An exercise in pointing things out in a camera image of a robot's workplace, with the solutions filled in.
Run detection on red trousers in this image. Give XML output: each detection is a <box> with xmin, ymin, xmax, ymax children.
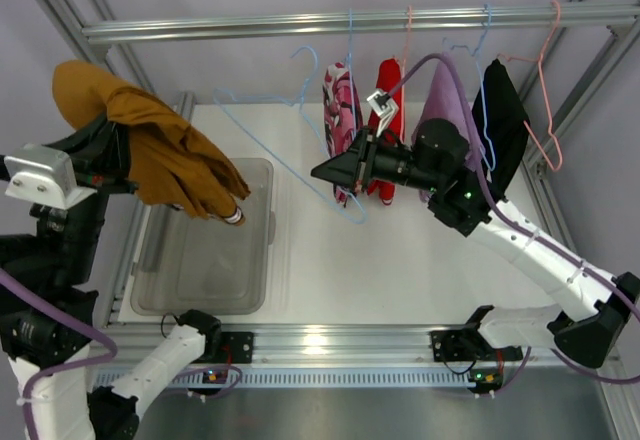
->
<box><xmin>367</xmin><ymin>58</ymin><xmax>405</xmax><ymax>206</ymax></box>

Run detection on blue hanger with lilac trousers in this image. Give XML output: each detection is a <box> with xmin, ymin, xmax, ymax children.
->
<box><xmin>442</xmin><ymin>3</ymin><xmax>497</xmax><ymax>172</ymax></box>

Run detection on right aluminium frame post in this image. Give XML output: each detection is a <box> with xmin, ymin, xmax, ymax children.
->
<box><xmin>544</xmin><ymin>0</ymin><xmax>639</xmax><ymax>167</ymax></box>

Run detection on brown trousers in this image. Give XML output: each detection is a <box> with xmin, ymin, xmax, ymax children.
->
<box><xmin>52</xmin><ymin>60</ymin><xmax>250</xmax><ymax>226</ymax></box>

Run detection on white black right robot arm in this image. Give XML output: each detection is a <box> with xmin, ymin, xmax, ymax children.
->
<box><xmin>311</xmin><ymin>118</ymin><xmax>639</xmax><ymax>369</ymax></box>

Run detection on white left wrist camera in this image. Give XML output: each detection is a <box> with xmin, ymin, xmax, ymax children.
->
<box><xmin>4</xmin><ymin>144</ymin><xmax>97</xmax><ymax>210</ymax></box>

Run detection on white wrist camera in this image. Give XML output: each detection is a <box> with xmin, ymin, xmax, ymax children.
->
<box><xmin>367</xmin><ymin>89</ymin><xmax>399</xmax><ymax>137</ymax></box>
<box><xmin>4</xmin><ymin>144</ymin><xmax>97</xmax><ymax>210</ymax></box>

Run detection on aluminium frame post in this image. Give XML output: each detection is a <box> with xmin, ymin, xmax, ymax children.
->
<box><xmin>7</xmin><ymin>0</ymin><xmax>196</xmax><ymax>161</ymax></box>
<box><xmin>544</xmin><ymin>0</ymin><xmax>639</xmax><ymax>167</ymax></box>

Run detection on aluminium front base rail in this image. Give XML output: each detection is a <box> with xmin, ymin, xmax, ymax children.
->
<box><xmin>89</xmin><ymin>323</ymin><xmax>620</xmax><ymax>367</ymax></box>

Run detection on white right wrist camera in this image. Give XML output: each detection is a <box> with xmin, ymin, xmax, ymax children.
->
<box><xmin>367</xmin><ymin>89</ymin><xmax>399</xmax><ymax>137</ymax></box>

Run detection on pink hanger with red trousers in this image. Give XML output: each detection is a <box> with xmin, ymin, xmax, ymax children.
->
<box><xmin>399</xmin><ymin>5</ymin><xmax>414</xmax><ymax>73</ymax></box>

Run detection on left aluminium frame post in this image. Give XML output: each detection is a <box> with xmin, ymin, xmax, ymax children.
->
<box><xmin>7</xmin><ymin>0</ymin><xmax>196</xmax><ymax>161</ymax></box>

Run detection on aluminium hanging rail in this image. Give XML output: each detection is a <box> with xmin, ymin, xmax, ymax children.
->
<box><xmin>83</xmin><ymin>2</ymin><xmax>639</xmax><ymax>45</ymax></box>

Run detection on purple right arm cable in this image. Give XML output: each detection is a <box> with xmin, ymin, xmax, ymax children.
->
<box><xmin>387</xmin><ymin>51</ymin><xmax>640</xmax><ymax>396</ymax></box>

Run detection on clear plastic bin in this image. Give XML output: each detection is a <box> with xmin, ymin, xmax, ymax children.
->
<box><xmin>131</xmin><ymin>158</ymin><xmax>275</xmax><ymax>316</ymax></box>

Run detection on black trousers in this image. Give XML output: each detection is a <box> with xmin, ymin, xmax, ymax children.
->
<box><xmin>472</xmin><ymin>59</ymin><xmax>530</xmax><ymax>193</ymax></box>

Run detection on grey slotted cable duct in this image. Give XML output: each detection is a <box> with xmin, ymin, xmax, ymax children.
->
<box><xmin>94</xmin><ymin>365</ymin><xmax>481</xmax><ymax>390</ymax></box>

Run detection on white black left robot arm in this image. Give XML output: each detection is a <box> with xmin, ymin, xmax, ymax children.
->
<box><xmin>1</xmin><ymin>115</ymin><xmax>222</xmax><ymax>439</ymax></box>

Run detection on lilac trousers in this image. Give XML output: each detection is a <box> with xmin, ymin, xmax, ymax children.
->
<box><xmin>409</xmin><ymin>51</ymin><xmax>487</xmax><ymax>203</ymax></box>

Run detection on pink patterned trousers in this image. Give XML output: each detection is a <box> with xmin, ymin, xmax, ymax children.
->
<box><xmin>322</xmin><ymin>62</ymin><xmax>366</xmax><ymax>206</ymax></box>

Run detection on blue hanger with brown trousers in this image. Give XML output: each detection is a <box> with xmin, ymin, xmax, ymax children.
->
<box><xmin>212</xmin><ymin>45</ymin><xmax>367</xmax><ymax>225</ymax></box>

